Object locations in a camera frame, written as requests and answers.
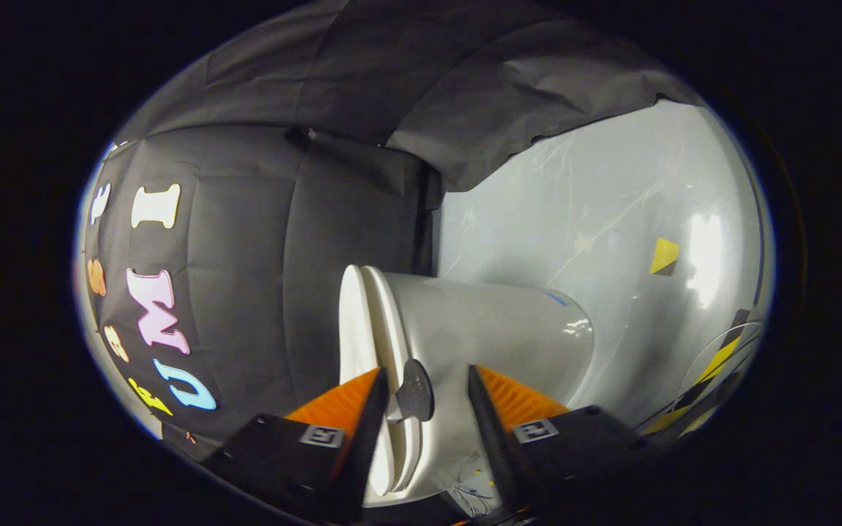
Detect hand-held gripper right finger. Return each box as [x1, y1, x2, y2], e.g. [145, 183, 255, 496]
[467, 364, 645, 512]

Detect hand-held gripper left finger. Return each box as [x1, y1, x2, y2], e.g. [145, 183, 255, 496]
[200, 367, 391, 525]

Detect white toilet lid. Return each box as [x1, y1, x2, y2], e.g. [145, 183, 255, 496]
[338, 264, 435, 505]

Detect white toilet bowl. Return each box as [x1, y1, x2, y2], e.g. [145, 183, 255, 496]
[384, 272, 596, 506]

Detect white toilet seat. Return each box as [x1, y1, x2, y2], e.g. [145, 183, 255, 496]
[361, 266, 426, 499]

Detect black backdrop cloth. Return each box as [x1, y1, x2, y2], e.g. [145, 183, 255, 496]
[85, 0, 703, 448]

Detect yellow black hazard tape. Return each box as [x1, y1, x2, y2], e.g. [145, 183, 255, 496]
[640, 310, 759, 439]

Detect yellow floor tape piece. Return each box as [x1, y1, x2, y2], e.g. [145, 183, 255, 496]
[650, 237, 680, 277]

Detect thin black cables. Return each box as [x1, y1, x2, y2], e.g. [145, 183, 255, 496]
[450, 468, 504, 517]

